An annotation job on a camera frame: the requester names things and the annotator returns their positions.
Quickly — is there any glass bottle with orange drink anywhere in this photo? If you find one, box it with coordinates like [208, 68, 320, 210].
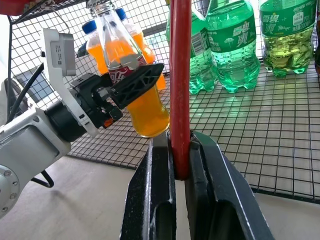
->
[88, 0, 171, 139]

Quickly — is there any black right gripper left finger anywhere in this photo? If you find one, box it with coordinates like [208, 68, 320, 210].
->
[119, 131, 177, 240]

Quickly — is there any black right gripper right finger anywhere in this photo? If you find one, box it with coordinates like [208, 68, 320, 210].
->
[184, 130, 276, 240]

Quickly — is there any red vertical shelf post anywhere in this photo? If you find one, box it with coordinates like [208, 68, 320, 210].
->
[169, 0, 193, 181]

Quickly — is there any orange plastic bottle blue cap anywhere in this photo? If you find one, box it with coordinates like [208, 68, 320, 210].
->
[115, 7, 167, 91]
[81, 20, 109, 75]

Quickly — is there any dark drink bottle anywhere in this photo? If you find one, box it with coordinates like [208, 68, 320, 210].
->
[313, 0, 320, 76]

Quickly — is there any red package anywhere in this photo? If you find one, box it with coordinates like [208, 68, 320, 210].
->
[0, 0, 35, 16]

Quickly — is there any black wire mesh rack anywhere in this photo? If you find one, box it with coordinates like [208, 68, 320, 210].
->
[0, 0, 320, 201]

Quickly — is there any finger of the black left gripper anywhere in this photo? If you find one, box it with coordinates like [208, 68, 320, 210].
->
[111, 63, 165, 110]

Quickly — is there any green Sprite plastic bottle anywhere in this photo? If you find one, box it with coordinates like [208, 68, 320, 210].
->
[205, 0, 261, 94]
[258, 0, 316, 78]
[165, 0, 218, 95]

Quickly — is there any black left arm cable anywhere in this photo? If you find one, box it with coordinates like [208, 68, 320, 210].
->
[6, 63, 45, 125]

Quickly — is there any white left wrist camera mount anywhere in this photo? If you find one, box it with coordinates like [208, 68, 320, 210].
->
[40, 27, 101, 138]

